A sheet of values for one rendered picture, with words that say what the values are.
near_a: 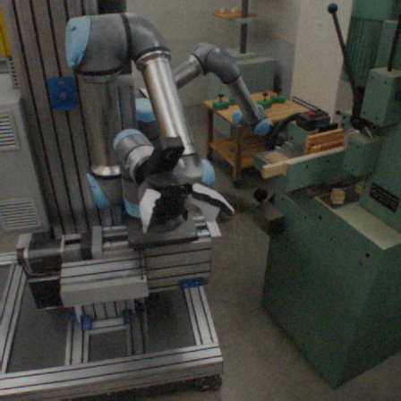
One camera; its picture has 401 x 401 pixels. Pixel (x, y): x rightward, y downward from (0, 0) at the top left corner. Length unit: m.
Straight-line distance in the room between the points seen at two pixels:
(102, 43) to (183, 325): 1.22
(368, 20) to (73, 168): 1.07
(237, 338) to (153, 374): 0.53
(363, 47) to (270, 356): 1.36
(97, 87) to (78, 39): 0.13
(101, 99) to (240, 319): 1.40
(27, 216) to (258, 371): 1.19
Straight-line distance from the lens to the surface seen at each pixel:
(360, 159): 1.35
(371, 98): 1.30
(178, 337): 1.75
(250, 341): 2.01
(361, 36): 1.47
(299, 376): 1.94
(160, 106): 0.98
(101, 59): 1.01
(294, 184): 1.47
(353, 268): 1.49
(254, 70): 3.78
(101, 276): 1.27
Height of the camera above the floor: 1.60
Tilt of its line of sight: 33 degrees down
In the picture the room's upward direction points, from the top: straight up
